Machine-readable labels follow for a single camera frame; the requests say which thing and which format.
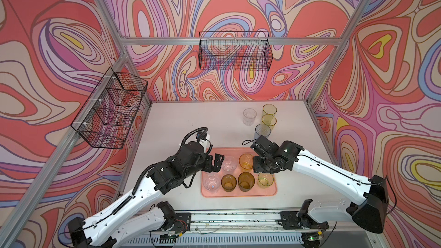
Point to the pink plastic tray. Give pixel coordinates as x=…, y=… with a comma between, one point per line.
x=255, y=191

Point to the back black wire basket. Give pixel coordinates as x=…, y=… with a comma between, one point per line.
x=235, y=50

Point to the left black wire basket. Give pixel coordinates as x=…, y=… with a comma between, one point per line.
x=115, y=102

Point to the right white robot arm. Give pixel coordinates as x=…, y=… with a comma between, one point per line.
x=365, y=200

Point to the yellow glass back right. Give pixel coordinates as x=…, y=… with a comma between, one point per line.
x=269, y=109

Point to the olive glass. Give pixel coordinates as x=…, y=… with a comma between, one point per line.
x=246, y=181

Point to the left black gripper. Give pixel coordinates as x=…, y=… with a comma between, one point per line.
x=217, y=167

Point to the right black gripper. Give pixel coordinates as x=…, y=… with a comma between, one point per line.
x=257, y=167

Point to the aluminium front rail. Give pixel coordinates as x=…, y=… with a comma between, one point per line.
x=253, y=229

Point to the clear glass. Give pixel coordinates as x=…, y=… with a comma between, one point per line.
x=211, y=182
x=229, y=164
x=249, y=116

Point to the amber glass row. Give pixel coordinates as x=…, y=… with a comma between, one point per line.
x=246, y=162

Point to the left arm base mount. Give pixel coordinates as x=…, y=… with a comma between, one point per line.
x=180, y=223

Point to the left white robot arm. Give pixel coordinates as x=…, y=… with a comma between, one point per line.
x=137, y=212

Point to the yellow green glass right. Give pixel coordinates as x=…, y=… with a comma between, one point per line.
x=269, y=120

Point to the blue tinted glass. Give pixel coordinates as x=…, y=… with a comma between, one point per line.
x=262, y=130

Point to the light green glass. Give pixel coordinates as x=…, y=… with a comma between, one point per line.
x=265, y=180

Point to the black wire basket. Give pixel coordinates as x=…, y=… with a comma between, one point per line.
x=115, y=102
x=235, y=50

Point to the brown glass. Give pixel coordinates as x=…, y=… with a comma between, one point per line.
x=228, y=182

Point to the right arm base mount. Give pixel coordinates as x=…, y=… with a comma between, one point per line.
x=297, y=220

